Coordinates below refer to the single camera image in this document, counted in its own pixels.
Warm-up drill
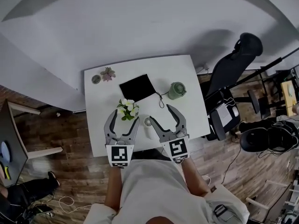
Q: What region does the grey laptop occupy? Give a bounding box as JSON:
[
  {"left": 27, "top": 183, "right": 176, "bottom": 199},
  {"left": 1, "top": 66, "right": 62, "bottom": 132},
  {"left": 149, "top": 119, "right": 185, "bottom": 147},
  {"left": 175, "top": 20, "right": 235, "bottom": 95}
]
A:
[{"left": 214, "top": 103, "right": 233, "bottom": 127}]

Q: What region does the pink succulent plant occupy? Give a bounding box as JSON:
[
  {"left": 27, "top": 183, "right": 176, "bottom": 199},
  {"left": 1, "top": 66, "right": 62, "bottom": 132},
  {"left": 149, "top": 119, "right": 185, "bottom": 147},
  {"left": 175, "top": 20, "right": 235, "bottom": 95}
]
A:
[{"left": 100, "top": 66, "right": 116, "bottom": 83}]

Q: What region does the yellow box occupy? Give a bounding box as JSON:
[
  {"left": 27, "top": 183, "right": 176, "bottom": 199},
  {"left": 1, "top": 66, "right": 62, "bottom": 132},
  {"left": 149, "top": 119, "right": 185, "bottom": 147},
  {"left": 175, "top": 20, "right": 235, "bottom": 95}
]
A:
[{"left": 280, "top": 80, "right": 299, "bottom": 116}]

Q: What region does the black floor cable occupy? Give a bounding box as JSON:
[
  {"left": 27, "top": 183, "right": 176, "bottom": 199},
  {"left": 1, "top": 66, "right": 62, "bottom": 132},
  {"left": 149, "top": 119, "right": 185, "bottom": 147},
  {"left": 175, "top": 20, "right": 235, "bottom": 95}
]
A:
[{"left": 221, "top": 146, "right": 242, "bottom": 185}]

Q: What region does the small white handheld fan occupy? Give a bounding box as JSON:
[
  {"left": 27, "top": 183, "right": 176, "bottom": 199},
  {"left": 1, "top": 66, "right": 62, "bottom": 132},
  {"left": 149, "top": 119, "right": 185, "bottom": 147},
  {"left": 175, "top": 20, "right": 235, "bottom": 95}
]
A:
[{"left": 143, "top": 116, "right": 155, "bottom": 140}]

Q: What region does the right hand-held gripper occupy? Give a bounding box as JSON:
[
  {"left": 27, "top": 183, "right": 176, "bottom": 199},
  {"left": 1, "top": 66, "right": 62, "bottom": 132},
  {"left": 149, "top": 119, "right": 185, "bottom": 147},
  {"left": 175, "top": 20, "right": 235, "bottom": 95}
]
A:
[{"left": 149, "top": 104, "right": 190, "bottom": 164}]

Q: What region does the dark wooden table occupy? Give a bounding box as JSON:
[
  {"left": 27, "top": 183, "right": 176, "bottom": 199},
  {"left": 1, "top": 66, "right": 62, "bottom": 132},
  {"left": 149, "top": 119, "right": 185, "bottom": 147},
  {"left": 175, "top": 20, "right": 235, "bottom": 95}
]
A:
[{"left": 0, "top": 98, "right": 63, "bottom": 188}]

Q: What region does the white table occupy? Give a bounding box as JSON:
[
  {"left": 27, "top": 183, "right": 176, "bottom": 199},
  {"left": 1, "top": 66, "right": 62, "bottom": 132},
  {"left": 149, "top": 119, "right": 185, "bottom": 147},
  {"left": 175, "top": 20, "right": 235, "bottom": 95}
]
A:
[{"left": 83, "top": 54, "right": 210, "bottom": 158}]

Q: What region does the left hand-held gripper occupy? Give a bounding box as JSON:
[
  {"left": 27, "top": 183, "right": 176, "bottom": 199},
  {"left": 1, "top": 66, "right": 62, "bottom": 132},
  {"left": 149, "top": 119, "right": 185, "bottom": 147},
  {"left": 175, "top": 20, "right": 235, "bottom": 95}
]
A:
[{"left": 104, "top": 109, "right": 140, "bottom": 169}]

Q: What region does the white flower plant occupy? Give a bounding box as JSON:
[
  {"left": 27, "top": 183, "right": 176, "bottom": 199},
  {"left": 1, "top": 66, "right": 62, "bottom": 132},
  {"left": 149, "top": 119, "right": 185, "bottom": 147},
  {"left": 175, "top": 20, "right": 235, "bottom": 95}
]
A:
[{"left": 116, "top": 98, "right": 140, "bottom": 121}]

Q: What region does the person's right forearm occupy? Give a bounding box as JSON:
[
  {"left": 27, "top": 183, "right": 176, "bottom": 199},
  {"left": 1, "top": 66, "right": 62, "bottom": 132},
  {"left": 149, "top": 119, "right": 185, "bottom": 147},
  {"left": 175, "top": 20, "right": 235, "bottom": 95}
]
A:
[{"left": 181, "top": 159, "right": 210, "bottom": 197}]

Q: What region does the round blue object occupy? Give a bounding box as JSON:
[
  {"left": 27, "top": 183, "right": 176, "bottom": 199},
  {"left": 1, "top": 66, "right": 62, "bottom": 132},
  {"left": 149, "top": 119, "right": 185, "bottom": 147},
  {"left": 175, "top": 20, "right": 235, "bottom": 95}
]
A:
[{"left": 1, "top": 141, "right": 12, "bottom": 163}]

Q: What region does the black round seat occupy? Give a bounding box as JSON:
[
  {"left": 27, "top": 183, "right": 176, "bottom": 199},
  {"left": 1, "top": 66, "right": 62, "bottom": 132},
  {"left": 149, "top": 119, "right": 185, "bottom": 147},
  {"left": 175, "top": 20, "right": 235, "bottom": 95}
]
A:
[{"left": 240, "top": 121, "right": 299, "bottom": 153}]

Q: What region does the person's left forearm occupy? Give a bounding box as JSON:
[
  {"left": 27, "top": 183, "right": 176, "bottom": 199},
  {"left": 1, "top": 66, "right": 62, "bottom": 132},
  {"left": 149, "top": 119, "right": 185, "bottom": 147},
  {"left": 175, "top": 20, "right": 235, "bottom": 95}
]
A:
[{"left": 104, "top": 167, "right": 122, "bottom": 212}]

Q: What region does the black office chair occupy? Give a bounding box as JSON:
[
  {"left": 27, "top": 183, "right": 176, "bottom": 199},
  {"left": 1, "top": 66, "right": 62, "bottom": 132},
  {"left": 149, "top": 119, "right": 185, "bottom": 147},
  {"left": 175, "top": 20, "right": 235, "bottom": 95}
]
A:
[{"left": 202, "top": 32, "right": 263, "bottom": 141}]

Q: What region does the black drawstring pouch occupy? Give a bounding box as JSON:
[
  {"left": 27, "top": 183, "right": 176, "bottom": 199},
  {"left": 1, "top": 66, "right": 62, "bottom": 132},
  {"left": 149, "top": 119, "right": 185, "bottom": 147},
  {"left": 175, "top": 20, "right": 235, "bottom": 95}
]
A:
[{"left": 119, "top": 73, "right": 169, "bottom": 109}]

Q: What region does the person's white shirt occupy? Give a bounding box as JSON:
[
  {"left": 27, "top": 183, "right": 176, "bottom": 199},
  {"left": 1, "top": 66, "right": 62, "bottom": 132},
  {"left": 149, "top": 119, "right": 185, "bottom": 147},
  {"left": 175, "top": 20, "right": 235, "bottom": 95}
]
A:
[{"left": 83, "top": 159, "right": 250, "bottom": 224}]

